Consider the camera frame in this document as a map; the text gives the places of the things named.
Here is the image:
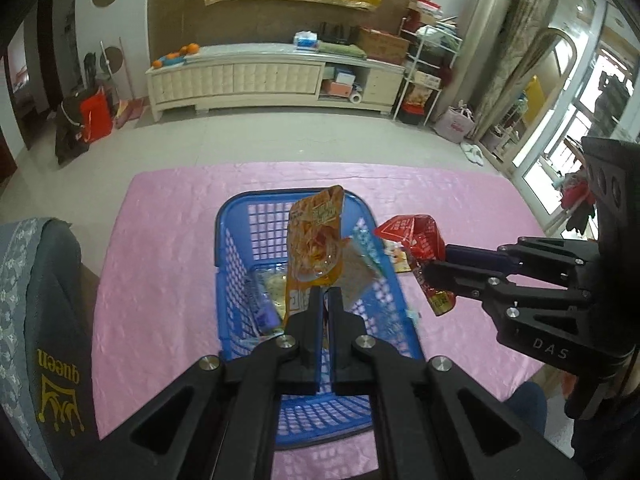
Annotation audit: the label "red snack packet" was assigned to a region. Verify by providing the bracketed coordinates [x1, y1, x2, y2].
[374, 214, 458, 317]

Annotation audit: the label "brown cardboard box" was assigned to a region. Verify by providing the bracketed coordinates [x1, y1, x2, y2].
[356, 27, 411, 65]

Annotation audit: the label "white metal rack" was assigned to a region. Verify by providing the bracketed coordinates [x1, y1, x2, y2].
[392, 0, 463, 128]

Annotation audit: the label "person's leg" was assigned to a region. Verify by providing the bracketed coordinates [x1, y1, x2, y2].
[505, 380, 576, 461]

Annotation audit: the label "standing air conditioner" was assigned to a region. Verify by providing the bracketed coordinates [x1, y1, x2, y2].
[440, 0, 516, 126]

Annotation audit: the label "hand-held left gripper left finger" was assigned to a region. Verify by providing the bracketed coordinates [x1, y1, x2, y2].
[65, 287, 326, 480]

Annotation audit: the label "green folded cloth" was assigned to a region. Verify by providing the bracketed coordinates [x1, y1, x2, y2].
[317, 42, 366, 59]

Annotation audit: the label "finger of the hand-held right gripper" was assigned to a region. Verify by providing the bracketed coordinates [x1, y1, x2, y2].
[422, 261, 591, 311]
[444, 237, 601, 276]

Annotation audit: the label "red hanging clothes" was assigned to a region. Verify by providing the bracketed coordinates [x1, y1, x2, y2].
[560, 170, 598, 233]

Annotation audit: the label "purple snack packet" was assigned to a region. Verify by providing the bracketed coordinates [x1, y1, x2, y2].
[247, 280, 281, 333]

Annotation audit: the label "pink quilted bed cover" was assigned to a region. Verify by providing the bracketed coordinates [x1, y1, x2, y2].
[91, 162, 556, 480]

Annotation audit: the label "orange snack packet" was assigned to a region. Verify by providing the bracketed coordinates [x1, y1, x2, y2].
[282, 185, 347, 328]

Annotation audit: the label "red bag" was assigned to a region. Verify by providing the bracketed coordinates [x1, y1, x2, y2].
[80, 87, 113, 142]

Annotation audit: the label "plate of oranges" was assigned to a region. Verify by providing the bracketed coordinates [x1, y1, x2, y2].
[152, 44, 201, 68]

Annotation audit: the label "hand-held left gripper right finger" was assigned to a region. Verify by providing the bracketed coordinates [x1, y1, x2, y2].
[327, 287, 586, 480]

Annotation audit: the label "black bag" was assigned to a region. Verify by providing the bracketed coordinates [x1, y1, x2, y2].
[54, 92, 91, 166]

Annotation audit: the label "beige curtain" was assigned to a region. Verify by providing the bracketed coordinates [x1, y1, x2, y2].
[500, 0, 566, 111]

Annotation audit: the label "blue plastic basket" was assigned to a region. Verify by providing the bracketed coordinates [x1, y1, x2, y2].
[214, 189, 426, 450]

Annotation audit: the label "pink shopping bag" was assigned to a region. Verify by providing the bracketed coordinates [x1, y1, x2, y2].
[432, 105, 476, 143]

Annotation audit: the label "small light blue packet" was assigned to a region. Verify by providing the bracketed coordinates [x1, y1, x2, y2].
[342, 232, 388, 311]

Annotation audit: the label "white tv cabinet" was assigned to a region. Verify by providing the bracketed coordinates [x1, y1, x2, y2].
[145, 44, 407, 122]

